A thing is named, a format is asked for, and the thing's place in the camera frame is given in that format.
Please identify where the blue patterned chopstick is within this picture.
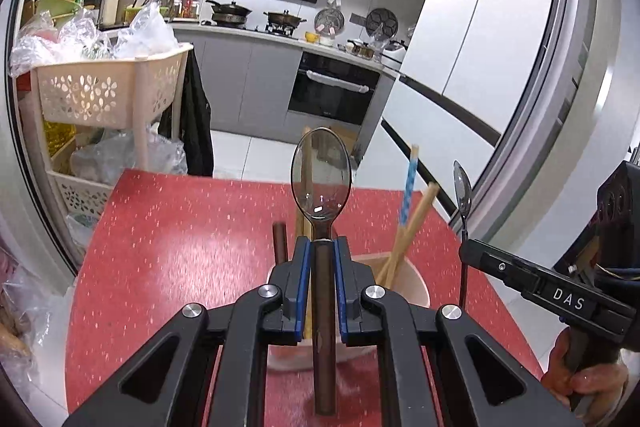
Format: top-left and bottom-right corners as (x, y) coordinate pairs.
(385, 145), (421, 280)

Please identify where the wooden chopstick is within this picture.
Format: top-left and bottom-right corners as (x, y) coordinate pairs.
(381, 182), (436, 284)
(296, 127), (315, 339)
(387, 183), (442, 286)

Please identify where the light green plastic bowl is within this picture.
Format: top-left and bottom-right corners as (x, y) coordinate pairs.
(34, 0), (84, 22)

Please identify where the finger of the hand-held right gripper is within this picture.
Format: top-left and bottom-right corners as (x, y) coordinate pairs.
(458, 238), (544, 303)

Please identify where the pink utensil holder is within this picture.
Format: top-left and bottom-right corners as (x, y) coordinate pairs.
(265, 253), (431, 370)

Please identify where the white refrigerator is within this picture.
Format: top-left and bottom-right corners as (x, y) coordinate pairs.
(380, 0), (571, 208)

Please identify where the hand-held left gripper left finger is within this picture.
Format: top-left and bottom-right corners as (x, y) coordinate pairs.
(62, 236), (313, 427)

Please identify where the clear plastic bag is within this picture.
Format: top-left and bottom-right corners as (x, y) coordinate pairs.
(70, 129), (189, 186)

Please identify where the brown-handled utensil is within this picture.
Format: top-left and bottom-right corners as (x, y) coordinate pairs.
(272, 222), (289, 268)

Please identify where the person's right hand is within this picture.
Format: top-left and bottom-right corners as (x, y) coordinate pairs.
(541, 329), (630, 415)

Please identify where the black built-in oven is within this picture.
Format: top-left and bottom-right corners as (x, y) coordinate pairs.
(287, 52), (382, 126)

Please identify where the pile of clear plastic bags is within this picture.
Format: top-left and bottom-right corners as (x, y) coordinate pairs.
(10, 2), (180, 78)

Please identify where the black jacket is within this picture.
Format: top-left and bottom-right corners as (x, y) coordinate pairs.
(159, 52), (215, 178)

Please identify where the large brown-handled metal spoon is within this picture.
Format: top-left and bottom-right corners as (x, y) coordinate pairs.
(291, 127), (352, 417)

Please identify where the beige plastic storage cart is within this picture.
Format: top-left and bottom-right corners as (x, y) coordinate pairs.
(30, 44), (196, 228)

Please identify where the rice cooker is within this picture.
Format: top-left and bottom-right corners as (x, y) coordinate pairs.
(382, 38), (409, 68)

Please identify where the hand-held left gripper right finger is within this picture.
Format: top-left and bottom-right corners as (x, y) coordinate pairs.
(334, 236), (583, 427)

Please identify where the round metal steamer rack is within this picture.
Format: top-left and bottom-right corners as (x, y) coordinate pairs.
(314, 7), (346, 36)

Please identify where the small black-handled metal spoon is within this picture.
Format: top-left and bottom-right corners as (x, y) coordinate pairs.
(452, 160), (474, 310)

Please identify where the crumpled plastic bag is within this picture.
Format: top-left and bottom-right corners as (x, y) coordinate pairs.
(0, 247), (67, 389)

